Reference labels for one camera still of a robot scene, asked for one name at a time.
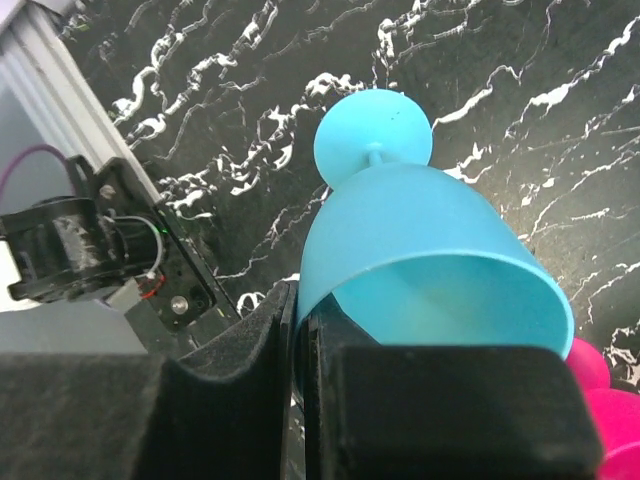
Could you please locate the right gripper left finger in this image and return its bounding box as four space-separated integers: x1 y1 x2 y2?
1 282 297 479

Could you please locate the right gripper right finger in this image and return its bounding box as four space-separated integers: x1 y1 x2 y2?
302 297 603 479

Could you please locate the teal wine glass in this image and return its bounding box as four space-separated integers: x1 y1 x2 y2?
296 89 575 358

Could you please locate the magenta wine glass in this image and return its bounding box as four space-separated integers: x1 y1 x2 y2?
566 338 639 480

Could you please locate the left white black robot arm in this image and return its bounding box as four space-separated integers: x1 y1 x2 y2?
1 156 167 312

